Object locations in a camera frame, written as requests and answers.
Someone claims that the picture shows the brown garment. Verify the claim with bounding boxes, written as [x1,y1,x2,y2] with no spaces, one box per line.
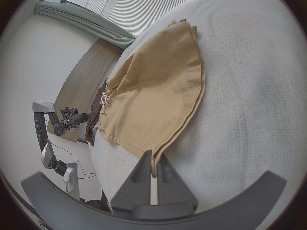
[85,86,108,146]

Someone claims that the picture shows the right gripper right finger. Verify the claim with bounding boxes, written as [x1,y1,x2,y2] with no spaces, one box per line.
[157,152,198,210]

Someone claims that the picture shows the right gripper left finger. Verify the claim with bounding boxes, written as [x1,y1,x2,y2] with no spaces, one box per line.
[111,150,154,211]

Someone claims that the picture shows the tan shorts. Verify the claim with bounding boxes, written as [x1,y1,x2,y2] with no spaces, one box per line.
[97,19,207,179]

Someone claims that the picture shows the black cable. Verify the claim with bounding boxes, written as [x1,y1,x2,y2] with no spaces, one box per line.
[51,142,97,179]

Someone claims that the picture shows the bed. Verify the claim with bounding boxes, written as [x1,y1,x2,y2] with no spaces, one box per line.
[47,0,307,215]

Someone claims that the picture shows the grey-green curtain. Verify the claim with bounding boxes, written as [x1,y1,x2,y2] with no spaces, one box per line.
[34,1,137,51]

